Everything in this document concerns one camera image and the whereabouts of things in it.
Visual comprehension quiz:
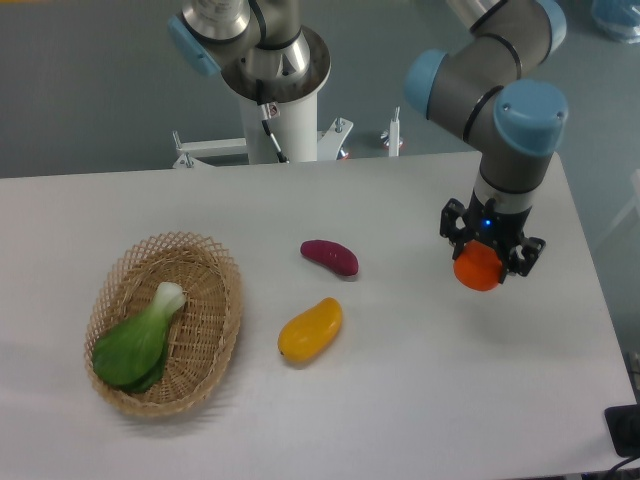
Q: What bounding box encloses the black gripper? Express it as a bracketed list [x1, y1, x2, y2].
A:
[439, 198, 546, 284]

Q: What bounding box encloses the orange fruit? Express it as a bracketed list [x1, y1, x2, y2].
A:
[453, 241, 502, 292]

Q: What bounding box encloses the purple sweet potato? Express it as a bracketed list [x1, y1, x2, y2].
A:
[300, 240, 359, 277]

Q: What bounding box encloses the black device at table edge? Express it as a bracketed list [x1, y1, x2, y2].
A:
[604, 404, 639, 457]

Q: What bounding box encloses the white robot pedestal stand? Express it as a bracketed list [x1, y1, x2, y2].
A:
[171, 24, 406, 169]

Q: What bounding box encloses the yellow mango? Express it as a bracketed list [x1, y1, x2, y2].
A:
[277, 297, 343, 363]

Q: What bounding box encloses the black cable on pedestal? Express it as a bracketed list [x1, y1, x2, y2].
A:
[254, 78, 290, 164]

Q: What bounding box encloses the woven wicker basket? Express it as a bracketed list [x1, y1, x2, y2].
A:
[84, 232, 243, 418]

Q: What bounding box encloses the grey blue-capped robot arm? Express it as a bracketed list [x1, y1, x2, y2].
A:
[168, 1, 568, 290]

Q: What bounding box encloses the green bok choy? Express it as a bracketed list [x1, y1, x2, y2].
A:
[91, 282, 186, 394]

